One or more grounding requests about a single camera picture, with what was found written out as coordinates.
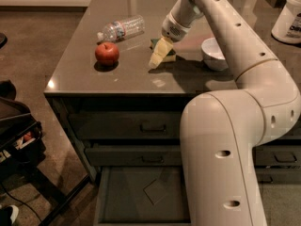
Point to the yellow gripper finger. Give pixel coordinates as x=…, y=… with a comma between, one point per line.
x=160, y=52

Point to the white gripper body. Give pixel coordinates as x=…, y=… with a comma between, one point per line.
x=173, y=29

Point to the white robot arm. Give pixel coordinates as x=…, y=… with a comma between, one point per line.
x=219, y=129

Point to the top left drawer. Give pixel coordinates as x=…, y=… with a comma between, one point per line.
x=126, y=125

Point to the middle left drawer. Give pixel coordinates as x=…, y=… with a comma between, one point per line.
x=143, y=155

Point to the middle right drawer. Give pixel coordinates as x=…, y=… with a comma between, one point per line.
x=269, y=155

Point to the open bottom left drawer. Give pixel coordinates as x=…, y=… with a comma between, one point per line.
x=141, y=196

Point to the bottom right drawer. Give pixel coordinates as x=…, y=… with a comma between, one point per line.
x=279, y=176

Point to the clear plastic water bottle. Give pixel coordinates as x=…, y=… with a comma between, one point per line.
x=122, y=29

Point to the white bowl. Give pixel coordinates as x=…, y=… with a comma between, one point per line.
x=213, y=56

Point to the red apple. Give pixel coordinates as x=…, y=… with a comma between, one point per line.
x=107, y=53

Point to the white plastic canister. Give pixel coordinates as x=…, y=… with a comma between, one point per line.
x=288, y=25

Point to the black and white shoe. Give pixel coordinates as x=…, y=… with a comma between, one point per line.
x=8, y=215

